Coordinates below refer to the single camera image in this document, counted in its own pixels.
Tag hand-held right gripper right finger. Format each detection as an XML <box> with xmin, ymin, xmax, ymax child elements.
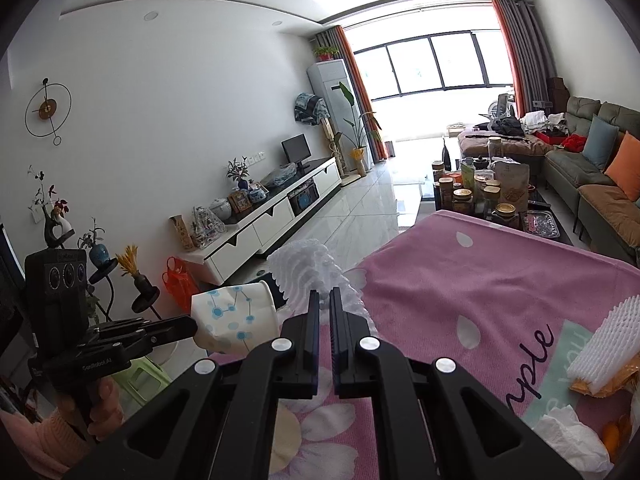
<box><xmin>329</xmin><ymin>286</ymin><xmax>583</xmax><ymax>480</ymax></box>

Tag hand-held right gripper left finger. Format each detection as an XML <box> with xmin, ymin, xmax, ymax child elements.
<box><xmin>62</xmin><ymin>290</ymin><xmax>321</xmax><ymax>480</ymax></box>

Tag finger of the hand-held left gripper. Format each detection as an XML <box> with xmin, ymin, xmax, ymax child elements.
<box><xmin>89</xmin><ymin>315</ymin><xmax>199</xmax><ymax>347</ymax></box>
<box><xmin>114</xmin><ymin>340</ymin><xmax>173</xmax><ymax>361</ymax></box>

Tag white foam fruit net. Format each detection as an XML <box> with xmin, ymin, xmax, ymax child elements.
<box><xmin>570</xmin><ymin>294</ymin><xmax>640</xmax><ymax>396</ymax></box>
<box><xmin>267</xmin><ymin>239</ymin><xmax>379</xmax><ymax>342</ymax></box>

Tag white blue-dotted paper bag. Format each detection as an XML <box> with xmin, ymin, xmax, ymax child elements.
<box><xmin>191</xmin><ymin>282</ymin><xmax>280</xmax><ymax>356</ymax></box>

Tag person's left forearm pink sleeve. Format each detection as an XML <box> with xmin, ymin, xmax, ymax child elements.
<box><xmin>0</xmin><ymin>404</ymin><xmax>97</xmax><ymax>480</ymax></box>

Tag person's left hand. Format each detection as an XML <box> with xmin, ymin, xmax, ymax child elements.
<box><xmin>85</xmin><ymin>377</ymin><xmax>124</xmax><ymax>438</ymax></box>

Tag green plastic stool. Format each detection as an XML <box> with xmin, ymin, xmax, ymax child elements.
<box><xmin>112</xmin><ymin>355</ymin><xmax>174</xmax><ymax>402</ymax></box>

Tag orange mesh bag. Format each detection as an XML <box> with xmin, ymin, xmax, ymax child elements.
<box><xmin>162</xmin><ymin>256</ymin><xmax>200</xmax><ymax>311</ymax></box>

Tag black vase with wheat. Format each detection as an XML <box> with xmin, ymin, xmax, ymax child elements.
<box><xmin>116</xmin><ymin>245</ymin><xmax>161</xmax><ymax>312</ymax></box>

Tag blue vase with green plant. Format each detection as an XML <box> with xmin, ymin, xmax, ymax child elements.
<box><xmin>77</xmin><ymin>217</ymin><xmax>119</xmax><ymax>282</ymax></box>

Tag black sculpture with flowers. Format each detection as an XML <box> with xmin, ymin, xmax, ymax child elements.
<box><xmin>27</xmin><ymin>165</ymin><xmax>76</xmax><ymax>249</ymax></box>

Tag brown patterned box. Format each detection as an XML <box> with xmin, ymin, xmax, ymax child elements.
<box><xmin>169</xmin><ymin>215</ymin><xmax>195</xmax><ymax>251</ymax></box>

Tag clear plastic bag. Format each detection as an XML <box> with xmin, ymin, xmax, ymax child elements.
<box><xmin>191</xmin><ymin>206</ymin><xmax>227</xmax><ymax>249</ymax></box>

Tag white black-topped tv cabinet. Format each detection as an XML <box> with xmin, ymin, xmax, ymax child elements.
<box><xmin>177</xmin><ymin>156</ymin><xmax>344</xmax><ymax>286</ymax></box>

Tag pink flower printed blanket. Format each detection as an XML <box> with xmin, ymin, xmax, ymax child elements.
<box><xmin>207</xmin><ymin>210</ymin><xmax>640</xmax><ymax>480</ymax></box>

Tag clear bag blue contents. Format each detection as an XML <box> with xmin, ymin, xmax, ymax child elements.
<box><xmin>260</xmin><ymin>162</ymin><xmax>297</xmax><ymax>189</ymax></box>

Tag blue vase with branches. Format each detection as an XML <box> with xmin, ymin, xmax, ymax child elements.
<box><xmin>226</xmin><ymin>157</ymin><xmax>250</xmax><ymax>191</ymax></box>

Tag wooden rattan stand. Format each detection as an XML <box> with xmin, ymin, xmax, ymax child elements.
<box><xmin>320</xmin><ymin>117</ymin><xmax>347</xmax><ymax>179</ymax></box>

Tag small black monitor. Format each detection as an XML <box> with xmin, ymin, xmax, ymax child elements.
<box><xmin>281</xmin><ymin>134</ymin><xmax>312</xmax><ymax>171</ymax></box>

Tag tall leafy plant yellow pot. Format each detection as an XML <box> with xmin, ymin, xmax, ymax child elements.
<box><xmin>336</xmin><ymin>80</ymin><xmax>384</xmax><ymax>177</ymax></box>

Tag blue patterned cloth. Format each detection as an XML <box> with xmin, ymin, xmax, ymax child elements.
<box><xmin>294</xmin><ymin>91</ymin><xmax>329</xmax><ymax>126</ymax></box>

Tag beige paper snack bag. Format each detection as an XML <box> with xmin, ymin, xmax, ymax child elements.
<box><xmin>492</xmin><ymin>160</ymin><xmax>530</xmax><ymax>214</ymax></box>

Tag silver tray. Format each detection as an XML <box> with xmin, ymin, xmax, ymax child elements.
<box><xmin>520</xmin><ymin>210</ymin><xmax>561</xmax><ymax>237</ymax></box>

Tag white standing air conditioner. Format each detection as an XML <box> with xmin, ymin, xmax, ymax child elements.
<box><xmin>306</xmin><ymin>59</ymin><xmax>374</xmax><ymax>174</ymax></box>

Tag dark coffee table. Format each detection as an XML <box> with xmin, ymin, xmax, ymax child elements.
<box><xmin>417</xmin><ymin>180</ymin><xmax>574</xmax><ymax>247</ymax></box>

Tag white crumpled tissue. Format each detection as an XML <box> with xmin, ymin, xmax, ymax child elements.
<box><xmin>532</xmin><ymin>405</ymin><xmax>614</xmax><ymax>480</ymax></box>

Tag grey orange curtain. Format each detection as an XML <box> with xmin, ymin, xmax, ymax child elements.
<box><xmin>491</xmin><ymin>0</ymin><xmax>549</xmax><ymax>117</ymax></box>
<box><xmin>312</xmin><ymin>25</ymin><xmax>386</xmax><ymax>161</ymax></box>

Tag black bag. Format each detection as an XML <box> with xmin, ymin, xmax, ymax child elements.
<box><xmin>492</xmin><ymin>117</ymin><xmax>524</xmax><ymax>137</ymax></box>

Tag large black-framed window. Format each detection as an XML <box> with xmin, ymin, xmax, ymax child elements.
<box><xmin>352</xmin><ymin>30</ymin><xmax>515</xmax><ymax>102</ymax></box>

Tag green brown sectional sofa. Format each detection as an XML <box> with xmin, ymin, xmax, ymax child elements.
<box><xmin>457</xmin><ymin>95</ymin><xmax>640</xmax><ymax>267</ymax></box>

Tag orange plastic wrapper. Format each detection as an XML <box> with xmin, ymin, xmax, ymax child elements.
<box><xmin>600</xmin><ymin>415</ymin><xmax>633</xmax><ymax>463</ymax></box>

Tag pile of white clothes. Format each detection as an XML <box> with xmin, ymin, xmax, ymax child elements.
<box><xmin>520</xmin><ymin>109</ymin><xmax>567</xmax><ymax>136</ymax></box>

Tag red cloth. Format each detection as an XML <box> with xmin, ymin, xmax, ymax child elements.
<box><xmin>532</xmin><ymin>130</ymin><xmax>587</xmax><ymax>153</ymax></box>

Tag small blue cushion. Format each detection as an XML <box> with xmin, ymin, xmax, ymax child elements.
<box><xmin>582</xmin><ymin>114</ymin><xmax>620</xmax><ymax>171</ymax></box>

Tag brown stacked boxes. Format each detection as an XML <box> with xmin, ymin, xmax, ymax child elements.
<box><xmin>546</xmin><ymin>76</ymin><xmax>571</xmax><ymax>107</ymax></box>

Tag orange cushion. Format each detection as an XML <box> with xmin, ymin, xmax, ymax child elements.
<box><xmin>604</xmin><ymin>131</ymin><xmax>640</xmax><ymax>189</ymax></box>

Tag wooden picture frame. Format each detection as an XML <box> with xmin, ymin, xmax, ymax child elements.
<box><xmin>228</xmin><ymin>191</ymin><xmax>254</xmax><ymax>215</ymax></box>

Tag round black wall clock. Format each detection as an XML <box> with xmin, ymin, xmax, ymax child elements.
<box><xmin>25</xmin><ymin>77</ymin><xmax>73</xmax><ymax>146</ymax></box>

